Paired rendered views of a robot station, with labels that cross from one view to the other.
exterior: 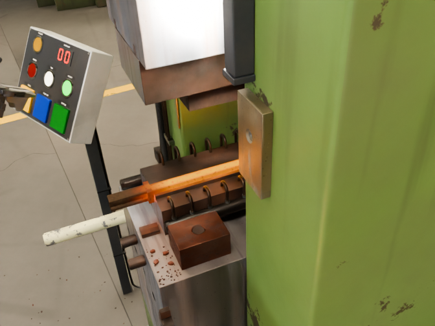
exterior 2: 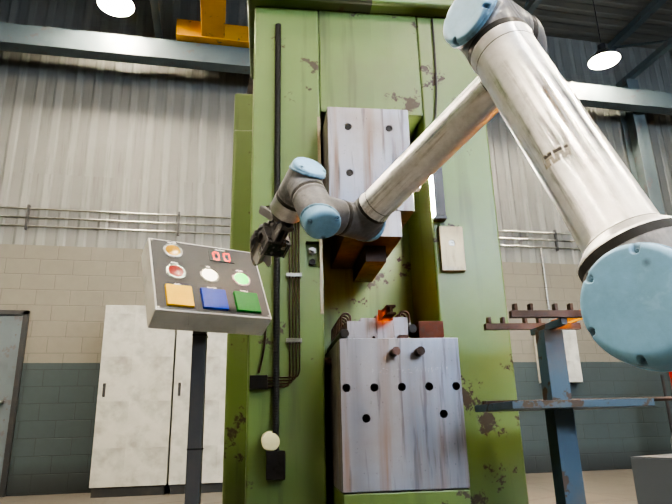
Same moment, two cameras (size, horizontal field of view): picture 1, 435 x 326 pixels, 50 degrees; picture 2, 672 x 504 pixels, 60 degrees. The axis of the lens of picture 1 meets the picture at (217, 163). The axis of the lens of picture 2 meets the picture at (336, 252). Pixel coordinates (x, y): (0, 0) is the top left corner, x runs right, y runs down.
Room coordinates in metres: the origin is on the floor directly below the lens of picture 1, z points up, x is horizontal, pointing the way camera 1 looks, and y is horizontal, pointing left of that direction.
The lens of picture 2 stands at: (0.58, 2.02, 0.65)
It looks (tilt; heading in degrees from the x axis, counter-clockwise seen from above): 17 degrees up; 284
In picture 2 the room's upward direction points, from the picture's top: 1 degrees counter-clockwise
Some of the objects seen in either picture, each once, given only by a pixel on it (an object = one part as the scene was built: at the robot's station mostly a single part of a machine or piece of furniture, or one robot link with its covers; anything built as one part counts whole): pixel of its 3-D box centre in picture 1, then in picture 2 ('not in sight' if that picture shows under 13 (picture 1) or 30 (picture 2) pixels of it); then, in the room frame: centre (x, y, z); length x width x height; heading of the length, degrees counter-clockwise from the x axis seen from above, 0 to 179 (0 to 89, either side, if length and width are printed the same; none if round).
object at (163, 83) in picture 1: (223, 44); (363, 242); (0.97, -0.03, 1.32); 0.42 x 0.20 x 0.10; 111
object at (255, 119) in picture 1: (254, 144); (451, 248); (0.65, -0.06, 1.27); 0.09 x 0.02 x 0.17; 21
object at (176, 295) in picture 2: (26, 98); (179, 296); (1.37, 0.61, 1.01); 0.07 x 0.05 x 0.07; 46
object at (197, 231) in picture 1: (199, 239); (426, 333); (0.75, 0.05, 0.95); 0.12 x 0.09 x 0.07; 111
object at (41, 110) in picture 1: (43, 108); (214, 299); (1.30, 0.54, 1.01); 0.07 x 0.05 x 0.07; 46
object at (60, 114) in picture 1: (60, 118); (246, 303); (1.23, 0.46, 1.01); 0.07 x 0.05 x 0.07; 46
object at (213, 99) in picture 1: (245, 77); (368, 264); (0.97, -0.07, 1.24); 0.30 x 0.07 x 0.06; 111
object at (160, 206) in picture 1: (228, 174); (366, 337); (0.97, -0.03, 0.96); 0.42 x 0.20 x 0.09; 111
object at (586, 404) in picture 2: not in sight; (558, 405); (0.38, 0.16, 0.70); 0.40 x 0.30 x 0.02; 20
